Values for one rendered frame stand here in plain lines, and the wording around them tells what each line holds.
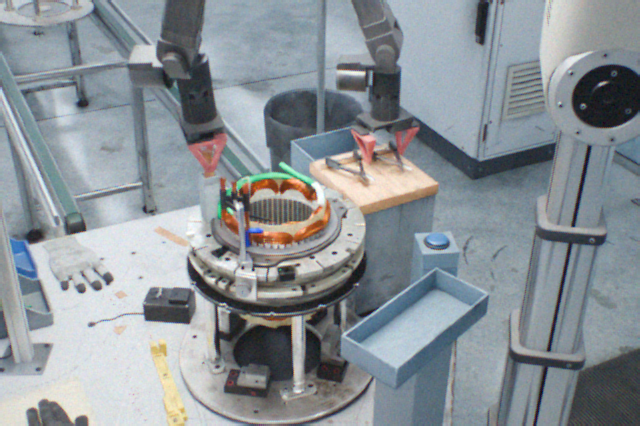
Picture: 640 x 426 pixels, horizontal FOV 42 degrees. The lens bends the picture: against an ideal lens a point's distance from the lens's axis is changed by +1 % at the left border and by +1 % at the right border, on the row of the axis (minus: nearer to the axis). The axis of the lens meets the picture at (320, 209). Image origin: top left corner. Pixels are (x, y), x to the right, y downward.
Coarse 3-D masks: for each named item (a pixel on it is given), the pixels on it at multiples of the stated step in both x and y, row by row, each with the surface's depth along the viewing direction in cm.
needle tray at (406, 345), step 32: (416, 288) 140; (448, 288) 143; (384, 320) 136; (416, 320) 138; (448, 320) 138; (352, 352) 128; (384, 352) 131; (416, 352) 125; (448, 352) 137; (384, 384) 138; (416, 384) 132; (384, 416) 141; (416, 416) 137
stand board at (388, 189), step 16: (384, 144) 183; (320, 176) 172; (336, 176) 170; (352, 176) 170; (384, 176) 171; (400, 176) 171; (416, 176) 171; (352, 192) 165; (368, 192) 165; (384, 192) 165; (400, 192) 165; (416, 192) 166; (432, 192) 169; (368, 208) 162; (384, 208) 164
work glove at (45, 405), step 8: (40, 400) 153; (48, 400) 153; (32, 408) 151; (40, 408) 151; (48, 408) 151; (56, 408) 151; (32, 416) 149; (48, 416) 149; (56, 416) 150; (64, 416) 149; (80, 416) 150; (32, 424) 147; (40, 424) 147; (48, 424) 148; (56, 424) 148; (64, 424) 148; (72, 424) 148; (80, 424) 148; (88, 424) 149
